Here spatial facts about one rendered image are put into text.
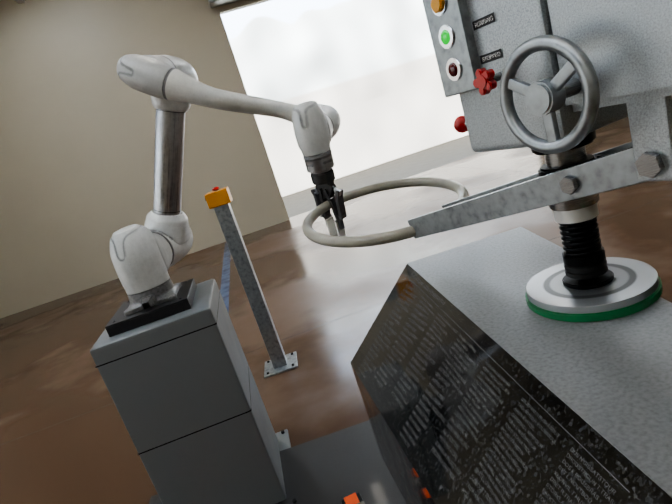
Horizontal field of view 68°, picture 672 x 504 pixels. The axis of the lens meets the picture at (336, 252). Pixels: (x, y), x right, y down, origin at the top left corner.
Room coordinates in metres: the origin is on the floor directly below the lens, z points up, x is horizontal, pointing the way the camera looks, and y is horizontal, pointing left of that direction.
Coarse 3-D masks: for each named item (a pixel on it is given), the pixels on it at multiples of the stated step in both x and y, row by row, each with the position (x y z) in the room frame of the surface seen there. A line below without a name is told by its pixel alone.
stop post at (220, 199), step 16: (208, 192) 2.73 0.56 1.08; (224, 192) 2.63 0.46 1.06; (224, 208) 2.65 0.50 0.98; (224, 224) 2.65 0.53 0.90; (240, 240) 2.65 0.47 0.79; (240, 256) 2.65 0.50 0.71; (240, 272) 2.65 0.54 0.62; (256, 288) 2.65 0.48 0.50; (256, 304) 2.65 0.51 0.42; (256, 320) 2.65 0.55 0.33; (272, 320) 2.71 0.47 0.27; (272, 336) 2.65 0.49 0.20; (272, 352) 2.65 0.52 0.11; (272, 368) 2.66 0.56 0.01; (288, 368) 2.59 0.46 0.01
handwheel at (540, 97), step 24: (528, 48) 0.64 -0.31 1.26; (552, 48) 0.61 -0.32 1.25; (576, 48) 0.59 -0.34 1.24; (504, 72) 0.69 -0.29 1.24; (504, 96) 0.70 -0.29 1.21; (528, 96) 0.65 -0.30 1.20; (552, 96) 0.62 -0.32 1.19; (552, 120) 0.64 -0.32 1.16; (528, 144) 0.67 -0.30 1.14; (552, 144) 0.64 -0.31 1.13; (576, 144) 0.61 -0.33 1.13
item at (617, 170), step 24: (624, 144) 0.77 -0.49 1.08; (576, 168) 0.73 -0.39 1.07; (600, 168) 0.69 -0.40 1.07; (624, 168) 0.66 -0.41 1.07; (648, 168) 0.59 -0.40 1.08; (480, 192) 1.10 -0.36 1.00; (504, 192) 0.88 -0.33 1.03; (528, 192) 0.82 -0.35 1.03; (552, 192) 0.78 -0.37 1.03; (576, 192) 0.73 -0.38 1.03; (600, 192) 0.70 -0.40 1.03; (432, 216) 1.10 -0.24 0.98; (456, 216) 1.02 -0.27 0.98; (480, 216) 0.95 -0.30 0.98; (504, 216) 0.89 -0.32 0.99
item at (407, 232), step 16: (352, 192) 1.63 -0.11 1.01; (368, 192) 1.64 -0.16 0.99; (464, 192) 1.34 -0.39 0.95; (320, 208) 1.55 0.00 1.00; (304, 224) 1.42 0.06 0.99; (320, 240) 1.28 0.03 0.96; (336, 240) 1.24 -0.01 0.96; (352, 240) 1.21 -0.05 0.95; (368, 240) 1.19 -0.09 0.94; (384, 240) 1.18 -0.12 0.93; (400, 240) 1.19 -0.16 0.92
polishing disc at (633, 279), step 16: (544, 272) 0.90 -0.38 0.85; (560, 272) 0.88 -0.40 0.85; (624, 272) 0.80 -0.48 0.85; (640, 272) 0.78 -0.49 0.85; (656, 272) 0.76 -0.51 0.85; (528, 288) 0.86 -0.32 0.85; (544, 288) 0.83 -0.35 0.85; (560, 288) 0.82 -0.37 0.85; (608, 288) 0.76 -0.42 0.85; (624, 288) 0.74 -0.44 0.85; (640, 288) 0.73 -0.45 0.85; (656, 288) 0.73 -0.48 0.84; (544, 304) 0.78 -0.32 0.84; (560, 304) 0.76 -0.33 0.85; (576, 304) 0.74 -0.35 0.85; (592, 304) 0.73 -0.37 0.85; (608, 304) 0.71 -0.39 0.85; (624, 304) 0.71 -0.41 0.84
